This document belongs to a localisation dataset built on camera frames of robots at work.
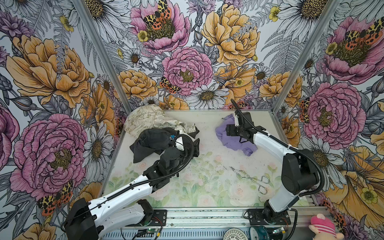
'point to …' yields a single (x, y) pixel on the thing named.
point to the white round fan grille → (235, 234)
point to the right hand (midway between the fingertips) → (232, 132)
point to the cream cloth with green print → (153, 116)
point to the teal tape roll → (258, 232)
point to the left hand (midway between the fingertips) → (190, 143)
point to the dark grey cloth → (155, 140)
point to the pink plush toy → (324, 228)
